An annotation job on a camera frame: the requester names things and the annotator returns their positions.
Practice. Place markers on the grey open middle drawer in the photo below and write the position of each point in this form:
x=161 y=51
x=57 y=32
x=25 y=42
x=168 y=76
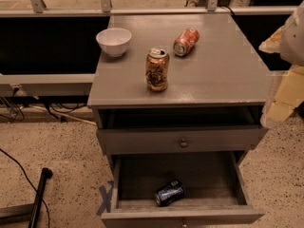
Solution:
x=214 y=192

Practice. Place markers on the grey drawer cabinet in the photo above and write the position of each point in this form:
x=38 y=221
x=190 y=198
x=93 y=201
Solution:
x=228 y=87

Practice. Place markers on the white bowl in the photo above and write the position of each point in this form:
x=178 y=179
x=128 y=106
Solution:
x=114 y=41

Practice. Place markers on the grey top drawer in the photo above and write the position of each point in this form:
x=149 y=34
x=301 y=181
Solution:
x=180 y=139

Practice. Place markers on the orange soda can lying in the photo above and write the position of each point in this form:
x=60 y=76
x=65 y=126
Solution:
x=184 y=43

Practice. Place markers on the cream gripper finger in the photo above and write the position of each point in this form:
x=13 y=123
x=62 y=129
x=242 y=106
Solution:
x=286 y=94
x=272 y=44

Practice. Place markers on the black metal stand leg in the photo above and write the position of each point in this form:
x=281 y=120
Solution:
x=28 y=212

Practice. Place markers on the grey metal railing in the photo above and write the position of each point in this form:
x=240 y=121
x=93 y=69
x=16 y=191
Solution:
x=48 y=47

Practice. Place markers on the gold brown upright can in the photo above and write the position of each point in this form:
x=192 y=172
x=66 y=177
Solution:
x=156 y=69

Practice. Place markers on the blue pepsi can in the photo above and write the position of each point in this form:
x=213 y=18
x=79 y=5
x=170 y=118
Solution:
x=172 y=191

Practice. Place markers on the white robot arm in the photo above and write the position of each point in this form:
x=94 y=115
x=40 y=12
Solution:
x=292 y=39

